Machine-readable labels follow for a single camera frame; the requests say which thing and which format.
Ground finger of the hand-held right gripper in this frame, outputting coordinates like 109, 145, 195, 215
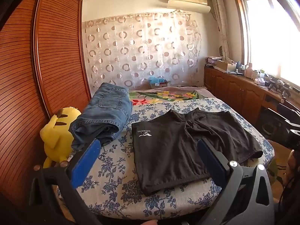
267, 108, 300, 132

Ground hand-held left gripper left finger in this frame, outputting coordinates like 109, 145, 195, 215
28, 138, 104, 225

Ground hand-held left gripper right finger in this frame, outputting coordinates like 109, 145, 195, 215
197, 139, 275, 225

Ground black pants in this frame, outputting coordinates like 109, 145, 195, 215
131, 108, 263, 197

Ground bed with blue floral sheet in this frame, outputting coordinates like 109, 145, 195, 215
56, 98, 275, 221

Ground yellow plush toy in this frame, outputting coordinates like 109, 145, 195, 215
39, 107, 82, 169

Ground person's black clothing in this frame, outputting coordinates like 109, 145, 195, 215
274, 149, 300, 225

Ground wooden cabinet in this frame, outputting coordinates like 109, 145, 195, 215
203, 66, 300, 132

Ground folded blue jeans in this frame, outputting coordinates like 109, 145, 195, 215
69, 82, 133, 151

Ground open cardboard carton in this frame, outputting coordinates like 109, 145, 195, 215
216, 60, 236, 72

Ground window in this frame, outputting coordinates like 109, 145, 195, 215
233, 0, 300, 87

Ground colourful flower blanket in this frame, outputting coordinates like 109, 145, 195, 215
128, 86, 215, 106

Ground pile of papers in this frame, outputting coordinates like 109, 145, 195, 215
206, 56, 223, 67

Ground small cardboard box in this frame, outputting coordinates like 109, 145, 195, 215
150, 80, 169, 89

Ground blue cloth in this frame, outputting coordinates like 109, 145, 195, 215
149, 76, 166, 85

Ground wooden louvered wardrobe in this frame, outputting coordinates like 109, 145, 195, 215
0, 0, 92, 216

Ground white patterned window curtain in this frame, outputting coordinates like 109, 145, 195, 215
211, 0, 231, 59

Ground sheer curtain with circles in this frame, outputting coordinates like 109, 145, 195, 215
82, 10, 203, 89

